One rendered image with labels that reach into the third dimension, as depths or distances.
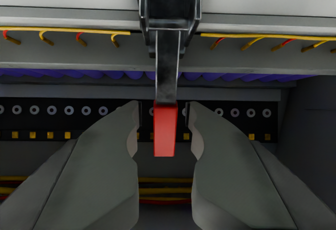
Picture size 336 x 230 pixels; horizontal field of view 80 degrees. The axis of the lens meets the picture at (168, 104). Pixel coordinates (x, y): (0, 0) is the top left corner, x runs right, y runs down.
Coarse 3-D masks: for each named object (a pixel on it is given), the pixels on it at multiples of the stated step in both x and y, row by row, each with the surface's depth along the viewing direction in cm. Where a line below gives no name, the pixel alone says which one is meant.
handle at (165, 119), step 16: (160, 32) 8; (176, 32) 8; (160, 48) 8; (176, 48) 8; (160, 64) 9; (176, 64) 9; (160, 80) 9; (176, 80) 9; (160, 96) 10; (160, 112) 10; (176, 112) 10; (160, 128) 10; (160, 144) 11
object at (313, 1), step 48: (0, 0) 10; (48, 0) 10; (96, 0) 10; (240, 0) 10; (288, 0) 9; (0, 96) 24; (48, 96) 24; (96, 96) 24; (144, 96) 24; (192, 96) 25; (240, 96) 25
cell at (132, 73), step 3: (126, 72) 18; (129, 72) 18; (132, 72) 18; (135, 72) 18; (138, 72) 19; (141, 72) 21; (129, 75) 19; (132, 75) 19; (135, 75) 20; (138, 75) 20; (141, 75) 22; (132, 78) 21; (135, 78) 21; (138, 78) 22
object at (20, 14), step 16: (0, 16) 10; (16, 16) 10; (32, 16) 10; (48, 16) 10; (64, 16) 10; (80, 16) 10; (96, 16) 10; (112, 16) 10; (128, 16) 10; (208, 16) 11; (224, 16) 11; (240, 16) 11; (256, 16) 11; (272, 16) 11; (288, 16) 11; (304, 16) 11
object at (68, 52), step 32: (0, 32) 13; (32, 32) 13; (64, 32) 13; (96, 32) 11; (128, 32) 11; (0, 64) 13; (32, 64) 13; (64, 64) 13; (96, 64) 13; (128, 64) 13; (192, 64) 13; (224, 64) 13; (256, 64) 13; (288, 64) 13; (320, 64) 14
